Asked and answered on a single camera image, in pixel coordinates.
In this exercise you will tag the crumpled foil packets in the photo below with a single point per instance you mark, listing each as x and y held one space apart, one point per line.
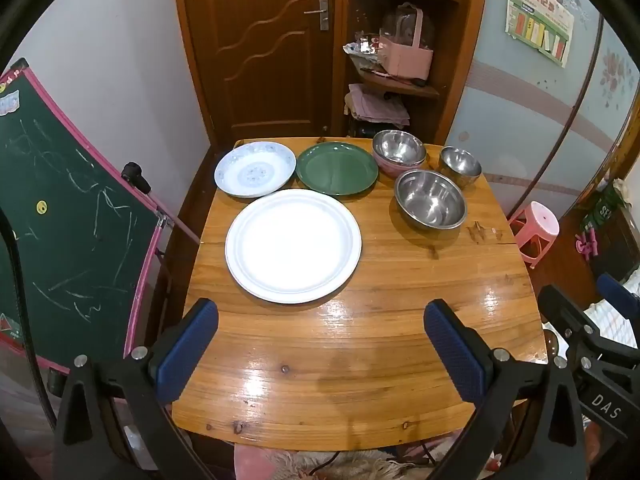
362 46

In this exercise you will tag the green chalkboard with pink frame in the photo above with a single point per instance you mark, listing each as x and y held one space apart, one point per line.
75 210

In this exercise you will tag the pink basket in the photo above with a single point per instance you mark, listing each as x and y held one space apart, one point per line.
405 62

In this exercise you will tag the yellow smiley magnet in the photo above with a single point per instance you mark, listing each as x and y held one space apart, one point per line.
42 206

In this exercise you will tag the wooden corner shelf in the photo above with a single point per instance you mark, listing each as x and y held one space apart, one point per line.
450 60

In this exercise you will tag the small steel bowl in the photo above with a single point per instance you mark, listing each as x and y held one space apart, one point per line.
459 162

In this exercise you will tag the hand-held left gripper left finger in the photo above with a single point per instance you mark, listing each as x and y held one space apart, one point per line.
187 355

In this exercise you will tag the pink toy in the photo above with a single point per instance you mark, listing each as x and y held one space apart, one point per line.
589 245

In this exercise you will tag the clear plastic dome cover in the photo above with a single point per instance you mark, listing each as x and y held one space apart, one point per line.
400 22

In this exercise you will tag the checked blanket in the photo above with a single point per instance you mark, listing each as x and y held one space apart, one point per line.
620 327

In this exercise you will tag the small black object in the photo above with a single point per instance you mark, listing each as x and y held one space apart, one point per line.
419 81

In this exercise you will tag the fluffy pink garment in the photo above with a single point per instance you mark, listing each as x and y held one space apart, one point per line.
250 465

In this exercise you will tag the folded pink cloth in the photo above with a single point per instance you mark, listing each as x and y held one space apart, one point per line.
375 105

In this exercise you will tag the black easel knob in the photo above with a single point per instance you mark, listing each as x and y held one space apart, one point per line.
135 176

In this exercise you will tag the pink steel bowl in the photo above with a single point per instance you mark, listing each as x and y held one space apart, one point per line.
399 147

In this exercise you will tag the blue patterned white plate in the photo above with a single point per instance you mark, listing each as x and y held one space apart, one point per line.
252 170

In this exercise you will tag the brown wooden door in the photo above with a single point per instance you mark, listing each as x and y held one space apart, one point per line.
260 60

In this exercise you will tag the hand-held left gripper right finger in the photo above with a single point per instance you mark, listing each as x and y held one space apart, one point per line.
452 355

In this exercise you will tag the wall poster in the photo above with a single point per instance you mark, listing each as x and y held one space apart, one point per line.
540 20

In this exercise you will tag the pale sliding wardrobe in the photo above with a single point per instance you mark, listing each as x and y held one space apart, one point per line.
500 110

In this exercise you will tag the pink plastic stool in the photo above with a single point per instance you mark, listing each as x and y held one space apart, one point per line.
537 225

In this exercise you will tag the large steel bowl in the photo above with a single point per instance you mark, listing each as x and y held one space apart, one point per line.
430 197

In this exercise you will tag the black bin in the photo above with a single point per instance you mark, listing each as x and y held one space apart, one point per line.
362 129

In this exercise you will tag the dark wooden cabinet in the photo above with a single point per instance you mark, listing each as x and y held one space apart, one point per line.
620 252

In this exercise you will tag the green plate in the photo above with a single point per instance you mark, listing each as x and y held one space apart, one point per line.
335 167

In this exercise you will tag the large white plate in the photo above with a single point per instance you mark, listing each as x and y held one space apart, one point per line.
293 245

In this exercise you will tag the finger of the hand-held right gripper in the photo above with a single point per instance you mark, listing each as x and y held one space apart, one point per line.
617 292
555 305

